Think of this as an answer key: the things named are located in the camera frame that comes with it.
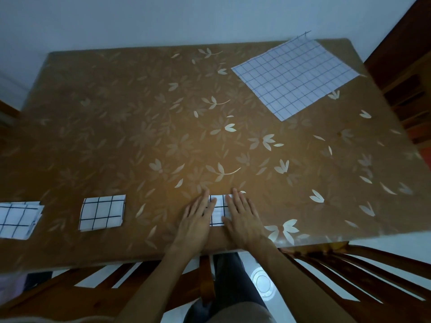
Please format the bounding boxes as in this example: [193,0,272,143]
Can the person's left hand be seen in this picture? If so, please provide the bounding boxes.
[170,189,218,255]

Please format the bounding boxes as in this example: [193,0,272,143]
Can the person's right hand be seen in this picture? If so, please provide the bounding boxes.
[222,188,270,251]

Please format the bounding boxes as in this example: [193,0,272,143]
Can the white checked cloth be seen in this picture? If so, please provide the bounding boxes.
[0,201,45,240]
[78,194,126,232]
[208,194,233,227]

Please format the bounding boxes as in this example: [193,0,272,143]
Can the person's right forearm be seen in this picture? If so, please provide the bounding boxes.
[247,239,358,323]

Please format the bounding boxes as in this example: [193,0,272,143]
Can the person's left forearm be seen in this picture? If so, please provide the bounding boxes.
[114,246,203,323]

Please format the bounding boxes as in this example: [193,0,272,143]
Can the person's dark trousers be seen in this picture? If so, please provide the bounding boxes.
[183,252,277,323]

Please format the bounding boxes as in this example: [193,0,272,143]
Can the person's grey shirt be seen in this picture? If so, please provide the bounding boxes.
[207,300,277,323]

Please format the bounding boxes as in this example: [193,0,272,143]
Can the brown floral tablecloth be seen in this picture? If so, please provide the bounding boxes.
[0,38,431,275]

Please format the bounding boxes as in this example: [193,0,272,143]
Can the unfolded white grid cloth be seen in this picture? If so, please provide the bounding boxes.
[231,31,360,122]

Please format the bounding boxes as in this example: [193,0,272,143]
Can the wooden slatted chair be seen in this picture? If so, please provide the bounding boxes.
[0,255,217,323]
[279,241,431,323]

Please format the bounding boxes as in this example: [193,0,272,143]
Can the dark wooden cabinet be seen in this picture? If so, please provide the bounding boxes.
[364,0,431,150]

